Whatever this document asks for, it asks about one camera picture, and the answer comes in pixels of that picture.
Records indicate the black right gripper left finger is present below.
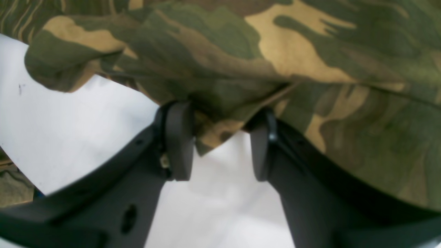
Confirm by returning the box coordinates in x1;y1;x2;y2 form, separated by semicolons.
1;101;194;248

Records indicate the camouflage T-shirt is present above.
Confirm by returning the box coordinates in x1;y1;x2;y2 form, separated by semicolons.
1;0;441;212

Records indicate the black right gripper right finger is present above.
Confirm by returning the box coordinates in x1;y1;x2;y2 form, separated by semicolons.
249;108;441;248

